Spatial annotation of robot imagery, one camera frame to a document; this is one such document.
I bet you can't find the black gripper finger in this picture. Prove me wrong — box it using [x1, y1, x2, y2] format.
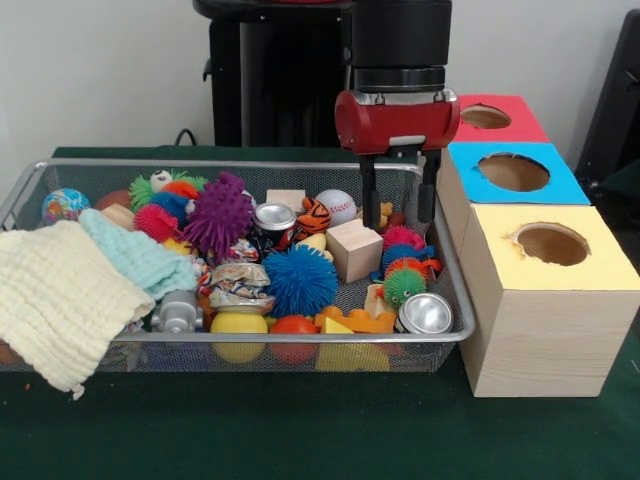
[359, 154, 380, 234]
[417, 149, 442, 224]

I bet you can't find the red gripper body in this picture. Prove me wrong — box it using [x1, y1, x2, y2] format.
[334, 88, 462, 157]

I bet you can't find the bag of coloured spiky balls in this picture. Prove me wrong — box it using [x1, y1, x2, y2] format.
[372, 225, 442, 308]

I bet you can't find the mint green cloth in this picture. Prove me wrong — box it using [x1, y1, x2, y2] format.
[78, 208, 198, 301]

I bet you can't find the cream knitted cloth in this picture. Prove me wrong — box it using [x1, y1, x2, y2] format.
[0, 220, 157, 401]

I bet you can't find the clear mesh bin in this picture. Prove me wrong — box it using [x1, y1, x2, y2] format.
[0, 158, 476, 374]

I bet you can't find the wooden box with three holes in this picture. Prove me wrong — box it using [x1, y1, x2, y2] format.
[417, 95, 640, 399]

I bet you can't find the white baseball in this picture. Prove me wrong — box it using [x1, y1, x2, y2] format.
[314, 189, 358, 228]

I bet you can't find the plain wooden cube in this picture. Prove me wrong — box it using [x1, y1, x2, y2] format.
[325, 218, 384, 284]

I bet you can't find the red black can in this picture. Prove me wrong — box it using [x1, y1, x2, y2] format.
[251, 202, 299, 253]

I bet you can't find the blue spiky ball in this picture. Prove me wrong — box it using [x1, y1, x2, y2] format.
[262, 245, 339, 319]

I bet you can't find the red silver soda can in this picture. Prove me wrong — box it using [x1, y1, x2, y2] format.
[397, 293, 454, 336]

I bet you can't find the purple spiky ball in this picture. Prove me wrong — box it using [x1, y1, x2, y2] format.
[181, 171, 255, 259]

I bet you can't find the red orange ball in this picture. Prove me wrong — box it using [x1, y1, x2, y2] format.
[270, 315, 319, 364]

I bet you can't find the crushed printed can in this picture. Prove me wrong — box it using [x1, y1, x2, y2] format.
[205, 262, 273, 313]

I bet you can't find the yellow ball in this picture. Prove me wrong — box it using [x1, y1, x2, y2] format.
[210, 311, 269, 363]

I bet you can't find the small globe ball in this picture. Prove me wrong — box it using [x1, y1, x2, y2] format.
[41, 188, 91, 225]

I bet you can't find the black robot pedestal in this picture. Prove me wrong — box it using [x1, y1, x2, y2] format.
[193, 0, 353, 149]

